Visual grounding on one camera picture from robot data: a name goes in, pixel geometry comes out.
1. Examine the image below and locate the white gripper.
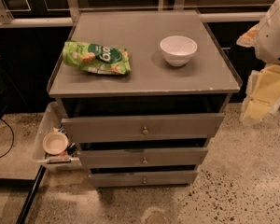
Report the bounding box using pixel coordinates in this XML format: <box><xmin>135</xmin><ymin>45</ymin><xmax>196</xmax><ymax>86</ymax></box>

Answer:
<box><xmin>236</xmin><ymin>24</ymin><xmax>280</xmax><ymax>121</ymax></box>

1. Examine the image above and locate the grey bottom drawer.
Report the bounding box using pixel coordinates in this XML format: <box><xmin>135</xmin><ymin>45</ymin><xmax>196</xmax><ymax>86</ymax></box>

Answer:
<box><xmin>90</xmin><ymin>170</ymin><xmax>198</xmax><ymax>188</ymax></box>

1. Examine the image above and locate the grey drawer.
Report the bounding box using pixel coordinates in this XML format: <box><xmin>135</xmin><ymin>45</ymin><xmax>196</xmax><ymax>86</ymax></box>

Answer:
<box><xmin>78</xmin><ymin>147</ymin><xmax>208</xmax><ymax>168</ymax></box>
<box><xmin>62</xmin><ymin>113</ymin><xmax>224</xmax><ymax>143</ymax></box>
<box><xmin>90</xmin><ymin>170</ymin><xmax>198</xmax><ymax>188</ymax></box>

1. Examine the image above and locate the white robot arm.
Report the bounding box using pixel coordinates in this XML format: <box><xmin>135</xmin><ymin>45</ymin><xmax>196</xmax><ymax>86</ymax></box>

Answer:
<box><xmin>236</xmin><ymin>0</ymin><xmax>280</xmax><ymax>124</ymax></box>

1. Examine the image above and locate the grey top drawer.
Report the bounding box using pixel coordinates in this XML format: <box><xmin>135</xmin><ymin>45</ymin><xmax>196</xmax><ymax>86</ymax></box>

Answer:
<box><xmin>62</xmin><ymin>113</ymin><xmax>224</xmax><ymax>143</ymax></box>

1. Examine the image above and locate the grey drawer cabinet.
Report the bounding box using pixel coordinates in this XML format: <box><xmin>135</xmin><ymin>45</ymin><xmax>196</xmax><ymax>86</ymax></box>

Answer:
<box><xmin>48</xmin><ymin>10</ymin><xmax>242</xmax><ymax>175</ymax></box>

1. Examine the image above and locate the grey middle drawer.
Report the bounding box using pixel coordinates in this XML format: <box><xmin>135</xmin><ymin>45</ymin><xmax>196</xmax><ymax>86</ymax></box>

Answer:
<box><xmin>78</xmin><ymin>147</ymin><xmax>208</xmax><ymax>168</ymax></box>

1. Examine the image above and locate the white bowl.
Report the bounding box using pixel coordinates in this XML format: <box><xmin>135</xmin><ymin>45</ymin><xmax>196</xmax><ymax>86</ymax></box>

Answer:
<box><xmin>160</xmin><ymin>35</ymin><xmax>198</xmax><ymax>67</ymax></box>

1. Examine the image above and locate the green snack bag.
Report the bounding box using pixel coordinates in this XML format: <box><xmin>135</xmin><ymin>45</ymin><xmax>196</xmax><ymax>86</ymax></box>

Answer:
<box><xmin>62</xmin><ymin>41</ymin><xmax>131</xmax><ymax>75</ymax></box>

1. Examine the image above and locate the clear plastic storage bin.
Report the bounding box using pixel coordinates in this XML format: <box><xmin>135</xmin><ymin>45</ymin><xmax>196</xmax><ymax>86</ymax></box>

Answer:
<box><xmin>32</xmin><ymin>102</ymin><xmax>81</xmax><ymax>172</ymax></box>

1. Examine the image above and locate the small beige bowl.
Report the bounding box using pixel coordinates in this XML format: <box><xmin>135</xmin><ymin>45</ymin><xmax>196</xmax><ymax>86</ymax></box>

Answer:
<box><xmin>42</xmin><ymin>132</ymin><xmax>68</xmax><ymax>155</ymax></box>

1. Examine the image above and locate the white railing frame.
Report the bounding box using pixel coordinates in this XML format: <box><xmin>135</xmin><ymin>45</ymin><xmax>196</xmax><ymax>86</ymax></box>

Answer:
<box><xmin>0</xmin><ymin>0</ymin><xmax>275</xmax><ymax>27</ymax></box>

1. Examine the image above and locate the black cable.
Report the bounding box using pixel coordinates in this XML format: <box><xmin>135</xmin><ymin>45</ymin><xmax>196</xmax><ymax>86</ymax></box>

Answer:
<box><xmin>0</xmin><ymin>113</ymin><xmax>16</xmax><ymax>163</ymax></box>

